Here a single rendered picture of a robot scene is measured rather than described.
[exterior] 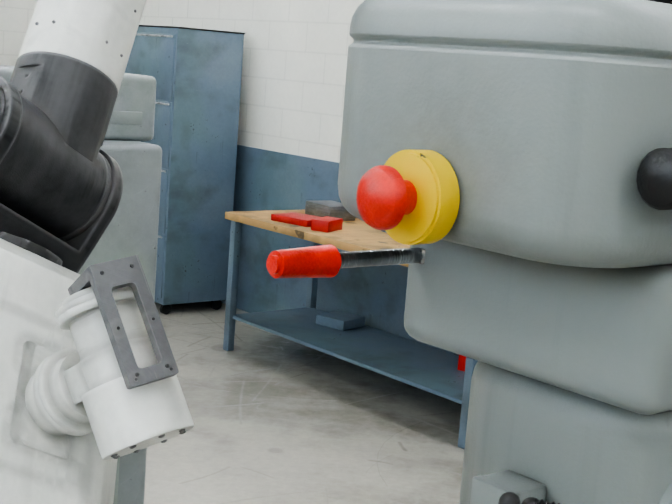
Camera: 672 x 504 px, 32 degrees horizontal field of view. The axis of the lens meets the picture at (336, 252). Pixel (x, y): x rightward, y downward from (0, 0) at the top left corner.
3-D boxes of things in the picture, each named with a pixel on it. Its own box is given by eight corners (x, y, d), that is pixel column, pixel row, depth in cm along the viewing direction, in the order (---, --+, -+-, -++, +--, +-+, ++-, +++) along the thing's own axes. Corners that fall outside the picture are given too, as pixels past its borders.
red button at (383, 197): (388, 235, 70) (394, 169, 69) (345, 225, 73) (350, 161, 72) (427, 233, 72) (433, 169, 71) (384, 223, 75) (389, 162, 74)
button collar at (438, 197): (434, 252, 71) (443, 154, 70) (369, 236, 76) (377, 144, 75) (457, 251, 72) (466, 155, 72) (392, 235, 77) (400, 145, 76)
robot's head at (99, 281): (76, 419, 81) (112, 392, 75) (38, 305, 82) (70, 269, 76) (157, 394, 84) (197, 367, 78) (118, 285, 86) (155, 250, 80)
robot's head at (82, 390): (63, 476, 80) (143, 438, 75) (18, 339, 82) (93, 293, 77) (134, 455, 85) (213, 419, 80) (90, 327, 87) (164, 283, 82)
